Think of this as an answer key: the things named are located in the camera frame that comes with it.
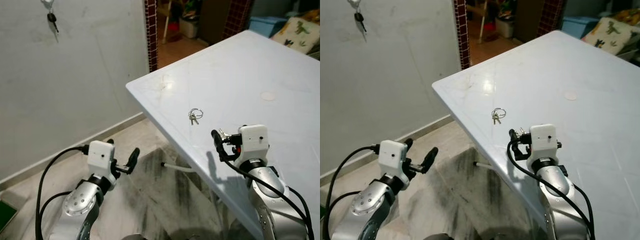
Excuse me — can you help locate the dinosaur print pillow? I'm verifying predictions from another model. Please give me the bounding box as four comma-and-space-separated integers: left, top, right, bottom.
270, 16, 321, 55
581, 16, 640, 56

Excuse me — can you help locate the white plastic table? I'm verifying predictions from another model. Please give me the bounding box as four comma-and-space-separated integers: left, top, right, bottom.
432, 30, 640, 240
125, 30, 321, 240

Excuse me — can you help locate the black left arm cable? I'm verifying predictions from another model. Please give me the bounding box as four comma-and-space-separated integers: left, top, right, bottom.
321, 144, 381, 240
34, 144, 91, 240

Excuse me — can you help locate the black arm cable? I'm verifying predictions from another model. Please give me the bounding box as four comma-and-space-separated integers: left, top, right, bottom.
34, 144, 91, 240
506, 140, 597, 240
216, 145, 316, 240
321, 144, 381, 240

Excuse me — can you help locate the blue plastic storage box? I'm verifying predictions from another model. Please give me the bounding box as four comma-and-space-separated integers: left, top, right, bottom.
560, 15, 600, 40
248, 15, 289, 39

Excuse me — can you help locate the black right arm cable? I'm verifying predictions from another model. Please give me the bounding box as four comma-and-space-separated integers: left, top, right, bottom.
506, 140, 597, 240
216, 145, 316, 240

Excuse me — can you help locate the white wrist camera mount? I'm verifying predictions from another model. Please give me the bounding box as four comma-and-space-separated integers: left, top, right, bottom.
87, 140, 117, 181
237, 124, 270, 167
378, 139, 409, 177
528, 123, 560, 162

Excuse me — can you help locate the black-headed hanging key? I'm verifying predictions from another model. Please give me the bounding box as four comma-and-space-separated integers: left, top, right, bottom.
353, 11, 368, 34
46, 12, 60, 35

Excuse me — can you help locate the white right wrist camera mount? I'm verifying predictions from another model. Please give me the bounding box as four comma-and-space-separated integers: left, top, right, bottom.
528, 123, 560, 162
237, 124, 270, 167

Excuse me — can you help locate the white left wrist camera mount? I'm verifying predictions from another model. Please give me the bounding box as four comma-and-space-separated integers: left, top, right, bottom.
378, 139, 409, 177
87, 140, 117, 181

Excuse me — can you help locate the white container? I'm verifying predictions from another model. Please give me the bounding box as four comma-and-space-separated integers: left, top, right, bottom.
495, 17, 515, 39
178, 17, 199, 39

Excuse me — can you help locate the wooden broom handle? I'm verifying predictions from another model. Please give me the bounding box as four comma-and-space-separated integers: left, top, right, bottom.
162, 0, 175, 44
478, 0, 489, 44

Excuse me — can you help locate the dark red tiled pillar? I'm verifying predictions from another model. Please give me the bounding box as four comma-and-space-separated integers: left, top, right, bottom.
452, 0, 471, 71
144, 0, 159, 74

